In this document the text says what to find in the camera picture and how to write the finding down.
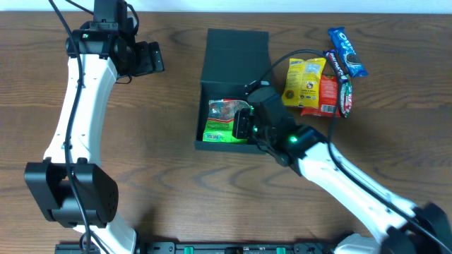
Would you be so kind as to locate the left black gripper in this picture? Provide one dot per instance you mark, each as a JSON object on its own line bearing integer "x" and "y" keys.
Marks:
{"x": 151, "y": 57}

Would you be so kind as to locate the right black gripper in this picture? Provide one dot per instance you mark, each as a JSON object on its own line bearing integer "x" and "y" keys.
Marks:
{"x": 242, "y": 123}

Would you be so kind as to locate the green snack bag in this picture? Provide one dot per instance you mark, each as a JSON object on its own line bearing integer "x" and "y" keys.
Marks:
{"x": 220, "y": 121}

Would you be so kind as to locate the yellow snack bag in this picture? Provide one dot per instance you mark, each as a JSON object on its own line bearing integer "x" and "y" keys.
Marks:
{"x": 303, "y": 83}

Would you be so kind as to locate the red snack bag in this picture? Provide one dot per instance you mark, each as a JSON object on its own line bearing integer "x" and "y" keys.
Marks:
{"x": 327, "y": 99}

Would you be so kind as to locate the black gift box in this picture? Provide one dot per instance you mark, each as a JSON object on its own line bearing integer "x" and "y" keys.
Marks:
{"x": 233, "y": 59}

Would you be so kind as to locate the red green candy pack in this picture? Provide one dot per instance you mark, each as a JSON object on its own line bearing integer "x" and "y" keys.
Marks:
{"x": 345, "y": 99}

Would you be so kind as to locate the blue Oreo cookie pack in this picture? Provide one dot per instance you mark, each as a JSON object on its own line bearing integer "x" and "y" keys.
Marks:
{"x": 347, "y": 53}

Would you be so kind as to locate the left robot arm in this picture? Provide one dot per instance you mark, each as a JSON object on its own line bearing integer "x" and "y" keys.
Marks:
{"x": 68, "y": 185}

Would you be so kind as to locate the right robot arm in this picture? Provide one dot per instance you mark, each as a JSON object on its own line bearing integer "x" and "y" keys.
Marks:
{"x": 396, "y": 224}

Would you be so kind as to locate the purple Dairy Milk bar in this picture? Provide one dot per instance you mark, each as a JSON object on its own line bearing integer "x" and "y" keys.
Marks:
{"x": 331, "y": 55}

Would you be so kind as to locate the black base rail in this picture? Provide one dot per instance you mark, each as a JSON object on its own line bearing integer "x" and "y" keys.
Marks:
{"x": 239, "y": 248}

